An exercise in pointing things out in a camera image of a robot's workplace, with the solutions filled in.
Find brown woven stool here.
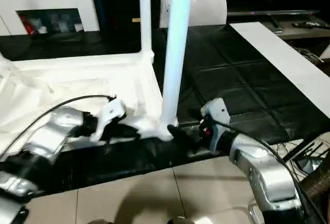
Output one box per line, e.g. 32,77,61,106
303,166,330,203

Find black cabinet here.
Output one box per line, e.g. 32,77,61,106
89,0,167,43

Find white cabinet with glass doors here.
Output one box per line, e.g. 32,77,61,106
0,0,101,37

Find white plastic table top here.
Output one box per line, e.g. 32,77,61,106
0,50,179,155

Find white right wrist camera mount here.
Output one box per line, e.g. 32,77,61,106
200,97,232,156

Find loose floor cables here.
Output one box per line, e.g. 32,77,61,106
295,48,325,64

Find white flat board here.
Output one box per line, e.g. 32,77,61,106
228,21,330,119

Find black table mat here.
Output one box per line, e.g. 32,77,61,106
0,24,330,195

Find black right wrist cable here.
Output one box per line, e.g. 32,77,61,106
212,120,322,224

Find grey stand base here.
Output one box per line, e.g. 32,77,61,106
298,156,324,175

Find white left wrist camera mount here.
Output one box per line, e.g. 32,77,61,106
89,99,128,142

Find black remote control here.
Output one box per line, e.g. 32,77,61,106
291,21,327,29

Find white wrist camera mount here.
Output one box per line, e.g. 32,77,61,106
89,99,128,142
200,97,232,156

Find dark low tv bench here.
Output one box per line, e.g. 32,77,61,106
267,15,330,40

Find black stand leg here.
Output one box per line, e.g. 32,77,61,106
282,140,324,162

